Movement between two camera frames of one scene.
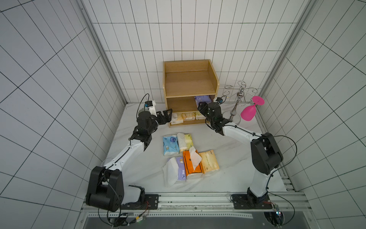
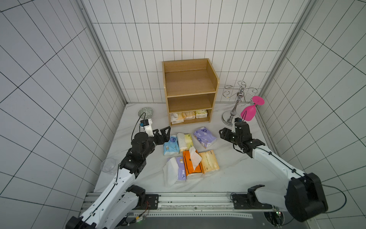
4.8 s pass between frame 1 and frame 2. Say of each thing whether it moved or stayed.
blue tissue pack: stayed
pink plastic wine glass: stayed
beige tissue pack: stayed
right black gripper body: moved
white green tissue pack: stayed
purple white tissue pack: stayed
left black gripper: moved
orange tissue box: stayed
